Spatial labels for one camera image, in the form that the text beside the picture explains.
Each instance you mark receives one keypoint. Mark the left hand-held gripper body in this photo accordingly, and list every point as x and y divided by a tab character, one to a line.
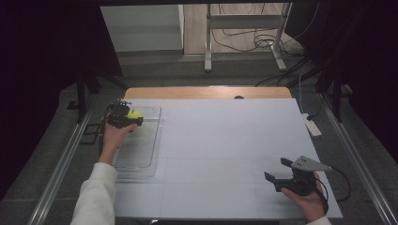
118	113

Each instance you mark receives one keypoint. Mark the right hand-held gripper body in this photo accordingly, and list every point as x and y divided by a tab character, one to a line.
302	179

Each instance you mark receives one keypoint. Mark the yellow tennis ball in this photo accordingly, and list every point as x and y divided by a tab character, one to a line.
135	114

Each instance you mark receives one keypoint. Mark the clear plastic tray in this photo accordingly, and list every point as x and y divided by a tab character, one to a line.
140	146

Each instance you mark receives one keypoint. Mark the person's right hand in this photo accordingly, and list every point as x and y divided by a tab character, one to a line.
308	203

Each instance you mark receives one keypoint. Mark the person's left hand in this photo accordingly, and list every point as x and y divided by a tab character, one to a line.
112	139

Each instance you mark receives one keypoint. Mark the black floor frames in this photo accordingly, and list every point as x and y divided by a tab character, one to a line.
90	133

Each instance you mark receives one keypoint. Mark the black stand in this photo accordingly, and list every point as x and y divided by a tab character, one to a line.
336	97
82	97

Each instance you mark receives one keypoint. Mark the white power strip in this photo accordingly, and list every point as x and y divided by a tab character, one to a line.
311	125

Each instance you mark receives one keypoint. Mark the wooden table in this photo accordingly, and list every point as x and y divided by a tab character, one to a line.
194	92

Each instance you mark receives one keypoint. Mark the dark round table grommet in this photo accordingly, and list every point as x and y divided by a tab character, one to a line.
238	97

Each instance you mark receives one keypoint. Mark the white cabinet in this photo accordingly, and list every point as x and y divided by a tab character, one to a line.
144	28

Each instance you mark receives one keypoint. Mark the dark curtain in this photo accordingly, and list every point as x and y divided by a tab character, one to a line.
37	62
369	56

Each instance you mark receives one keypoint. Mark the white metal stand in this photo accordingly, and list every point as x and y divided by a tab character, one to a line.
244	22

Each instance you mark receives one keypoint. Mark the aluminium rail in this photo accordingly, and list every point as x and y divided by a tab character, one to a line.
59	175
356	162

